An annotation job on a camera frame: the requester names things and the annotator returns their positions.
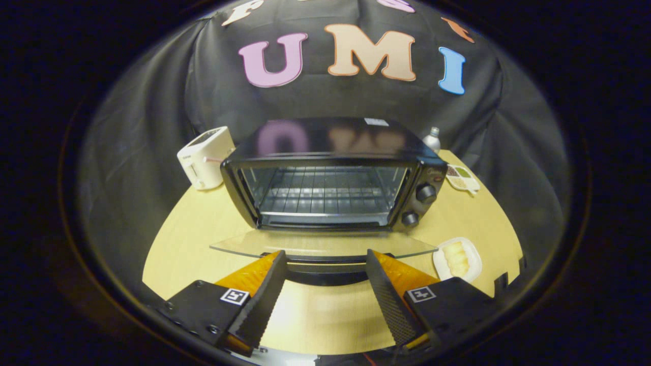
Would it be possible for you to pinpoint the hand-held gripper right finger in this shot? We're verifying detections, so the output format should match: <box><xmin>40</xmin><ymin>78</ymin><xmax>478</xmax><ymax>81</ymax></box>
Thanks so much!
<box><xmin>365</xmin><ymin>249</ymin><xmax>501</xmax><ymax>354</ymax></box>

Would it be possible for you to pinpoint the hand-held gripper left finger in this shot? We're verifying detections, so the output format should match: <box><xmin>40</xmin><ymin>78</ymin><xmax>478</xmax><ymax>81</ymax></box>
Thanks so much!
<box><xmin>153</xmin><ymin>250</ymin><xmax>288</xmax><ymax>357</ymax></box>

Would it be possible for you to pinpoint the pale layered bread piece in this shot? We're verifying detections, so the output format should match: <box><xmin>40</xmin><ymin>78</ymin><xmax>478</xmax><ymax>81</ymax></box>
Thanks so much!
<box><xmin>441</xmin><ymin>241</ymin><xmax>470</xmax><ymax>278</ymax></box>

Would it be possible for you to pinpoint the black toaster oven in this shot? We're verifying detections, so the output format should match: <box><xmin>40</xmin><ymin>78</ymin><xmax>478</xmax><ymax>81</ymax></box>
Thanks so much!
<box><xmin>210</xmin><ymin>117</ymin><xmax>449</xmax><ymax>286</ymax></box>

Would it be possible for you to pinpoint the white bread toaster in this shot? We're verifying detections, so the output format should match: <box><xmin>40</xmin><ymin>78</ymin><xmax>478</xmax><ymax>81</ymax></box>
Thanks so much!
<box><xmin>176</xmin><ymin>126</ymin><xmax>236</xmax><ymax>191</ymax></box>

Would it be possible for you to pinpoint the white square plate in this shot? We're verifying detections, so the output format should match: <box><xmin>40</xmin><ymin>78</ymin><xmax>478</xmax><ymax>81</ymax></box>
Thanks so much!
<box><xmin>432</xmin><ymin>237</ymin><xmax>483</xmax><ymax>283</ymax></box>

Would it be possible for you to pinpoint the white divided seasoning dish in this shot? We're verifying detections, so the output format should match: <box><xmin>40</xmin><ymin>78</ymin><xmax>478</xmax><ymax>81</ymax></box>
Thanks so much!
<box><xmin>446</xmin><ymin>164</ymin><xmax>481</xmax><ymax>196</ymax></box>

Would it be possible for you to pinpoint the silver metal bottle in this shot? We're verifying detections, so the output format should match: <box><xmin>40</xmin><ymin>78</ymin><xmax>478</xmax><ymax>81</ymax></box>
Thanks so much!
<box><xmin>422</xmin><ymin>127</ymin><xmax>441</xmax><ymax>154</ymax></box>

